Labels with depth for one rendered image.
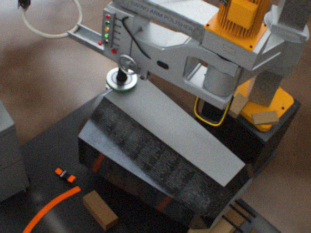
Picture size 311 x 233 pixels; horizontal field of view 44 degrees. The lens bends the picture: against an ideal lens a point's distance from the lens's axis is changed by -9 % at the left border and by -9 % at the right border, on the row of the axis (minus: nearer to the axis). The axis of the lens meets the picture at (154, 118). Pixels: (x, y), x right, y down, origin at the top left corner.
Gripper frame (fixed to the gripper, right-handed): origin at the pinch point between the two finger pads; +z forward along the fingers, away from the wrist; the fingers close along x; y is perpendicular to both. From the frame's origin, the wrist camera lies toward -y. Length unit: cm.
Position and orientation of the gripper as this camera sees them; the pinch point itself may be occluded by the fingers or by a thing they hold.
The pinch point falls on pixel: (22, 8)
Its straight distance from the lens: 307.9
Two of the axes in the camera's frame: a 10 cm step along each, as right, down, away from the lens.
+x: 8.9, 2.7, 3.6
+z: -4.4, 4.0, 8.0
